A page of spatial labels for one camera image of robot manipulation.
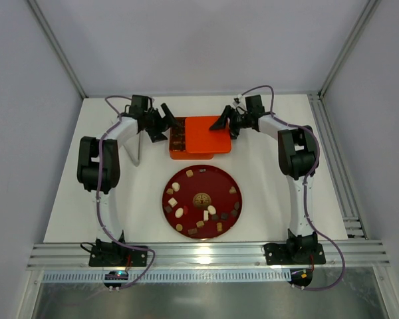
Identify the orange chocolate box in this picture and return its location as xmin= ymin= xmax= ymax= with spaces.
xmin=169 ymin=117 xmax=214 ymax=160

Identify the brown marbled bar chocolate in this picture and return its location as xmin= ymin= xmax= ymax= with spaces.
xmin=188 ymin=228 xmax=198 ymax=236

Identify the white swirl round chocolate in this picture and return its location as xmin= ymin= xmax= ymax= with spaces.
xmin=207 ymin=205 xmax=216 ymax=215

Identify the white rounded triangle chocolate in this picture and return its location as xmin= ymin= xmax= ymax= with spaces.
xmin=172 ymin=182 xmax=180 ymax=191

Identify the white square chocolate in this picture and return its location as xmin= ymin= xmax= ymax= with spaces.
xmin=168 ymin=198 xmax=178 ymax=207

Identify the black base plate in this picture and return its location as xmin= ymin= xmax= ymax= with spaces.
xmin=88 ymin=243 xmax=148 ymax=268
xmin=263 ymin=243 xmax=327 ymax=265

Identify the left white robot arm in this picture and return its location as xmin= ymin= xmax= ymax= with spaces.
xmin=76 ymin=95 xmax=179 ymax=267

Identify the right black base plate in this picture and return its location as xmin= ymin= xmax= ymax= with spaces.
xmin=263 ymin=243 xmax=327 ymax=265

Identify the white swirl oval chocolate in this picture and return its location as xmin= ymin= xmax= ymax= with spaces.
xmin=175 ymin=207 xmax=184 ymax=218

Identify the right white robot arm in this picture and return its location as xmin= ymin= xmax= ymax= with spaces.
xmin=209 ymin=95 xmax=320 ymax=263

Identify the aluminium rail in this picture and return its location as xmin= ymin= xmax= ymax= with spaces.
xmin=27 ymin=240 xmax=390 ymax=270

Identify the orange box lid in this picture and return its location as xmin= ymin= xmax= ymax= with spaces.
xmin=185 ymin=116 xmax=231 ymax=154

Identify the round red tray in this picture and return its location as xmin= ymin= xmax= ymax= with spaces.
xmin=161 ymin=165 xmax=243 ymax=240

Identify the white block chocolate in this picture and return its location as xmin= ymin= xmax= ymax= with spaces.
xmin=203 ymin=210 xmax=209 ymax=221

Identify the slotted cable duct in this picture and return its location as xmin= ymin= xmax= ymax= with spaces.
xmin=42 ymin=268 xmax=291 ymax=285

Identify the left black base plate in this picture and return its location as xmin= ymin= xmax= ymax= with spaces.
xmin=88 ymin=243 xmax=148 ymax=268

